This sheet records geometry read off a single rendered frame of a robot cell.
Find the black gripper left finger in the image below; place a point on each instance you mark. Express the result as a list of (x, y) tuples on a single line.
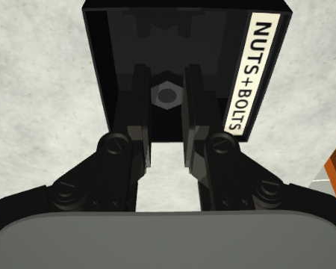
[(103, 181)]

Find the grey hex nut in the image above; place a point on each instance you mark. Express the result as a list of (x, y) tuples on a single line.
[(167, 89)]

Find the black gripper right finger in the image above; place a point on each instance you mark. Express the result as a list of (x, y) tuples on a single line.
[(235, 181)]

